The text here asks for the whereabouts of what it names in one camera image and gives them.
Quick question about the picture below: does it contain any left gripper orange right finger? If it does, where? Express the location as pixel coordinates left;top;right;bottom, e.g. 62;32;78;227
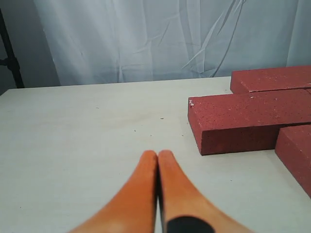
158;150;252;233

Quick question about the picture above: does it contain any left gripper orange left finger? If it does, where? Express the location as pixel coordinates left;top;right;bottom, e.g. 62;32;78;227
71;150;157;233

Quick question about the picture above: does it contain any red brick top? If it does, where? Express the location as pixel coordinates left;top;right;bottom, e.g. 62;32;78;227
188;89;311;155

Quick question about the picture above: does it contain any red brick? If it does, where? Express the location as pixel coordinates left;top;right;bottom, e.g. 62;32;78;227
275;125;311;196
188;89;311;155

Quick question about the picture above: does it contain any back left base brick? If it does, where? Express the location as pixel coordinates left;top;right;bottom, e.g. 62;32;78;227
230;66;311;94

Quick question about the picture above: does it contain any pale blue backdrop cloth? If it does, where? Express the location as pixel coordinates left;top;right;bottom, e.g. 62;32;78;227
0;0;311;97

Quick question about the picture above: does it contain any black stand pole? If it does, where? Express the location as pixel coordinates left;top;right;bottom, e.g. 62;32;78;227
0;11;25;88

